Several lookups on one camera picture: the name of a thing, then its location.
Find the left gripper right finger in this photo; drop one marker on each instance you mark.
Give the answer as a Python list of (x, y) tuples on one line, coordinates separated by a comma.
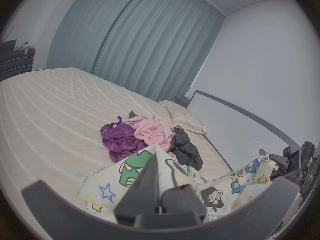
[(182, 201)]

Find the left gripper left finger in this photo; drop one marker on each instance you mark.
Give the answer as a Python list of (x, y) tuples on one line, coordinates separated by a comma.
[(145, 196)]

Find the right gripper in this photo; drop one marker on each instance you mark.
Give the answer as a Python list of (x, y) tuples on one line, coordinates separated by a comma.
[(290, 176)]

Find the white printed garment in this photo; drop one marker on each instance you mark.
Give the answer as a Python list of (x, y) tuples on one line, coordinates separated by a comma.
[(110, 176)]

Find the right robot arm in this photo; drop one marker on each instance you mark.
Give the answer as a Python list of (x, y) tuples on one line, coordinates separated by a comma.
[(308, 151)]

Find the bed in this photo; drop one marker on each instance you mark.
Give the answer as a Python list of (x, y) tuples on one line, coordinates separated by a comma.
[(62, 109)]

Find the black garment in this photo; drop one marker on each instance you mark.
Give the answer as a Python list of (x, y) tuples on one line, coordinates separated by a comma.
[(185, 149)]

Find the purple satin garment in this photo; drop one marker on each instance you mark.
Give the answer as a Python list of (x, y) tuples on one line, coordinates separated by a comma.
[(120, 141)]

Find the pink garment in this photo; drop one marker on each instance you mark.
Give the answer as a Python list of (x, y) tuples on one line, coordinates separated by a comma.
[(152, 131)]

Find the cream pillow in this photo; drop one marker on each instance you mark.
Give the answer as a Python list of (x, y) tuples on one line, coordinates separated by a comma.
[(182, 117)]

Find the grey bedside table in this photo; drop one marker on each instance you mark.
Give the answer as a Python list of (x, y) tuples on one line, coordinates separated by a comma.
[(181, 100)]

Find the blue-green curtain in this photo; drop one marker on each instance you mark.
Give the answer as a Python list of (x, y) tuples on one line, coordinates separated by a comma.
[(155, 46), (82, 34)]

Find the black drawer chest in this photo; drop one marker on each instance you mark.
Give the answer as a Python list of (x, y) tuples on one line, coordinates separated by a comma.
[(17, 61)]

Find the crumpled grey white cloth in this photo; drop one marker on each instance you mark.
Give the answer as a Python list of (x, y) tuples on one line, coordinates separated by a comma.
[(25, 45)]

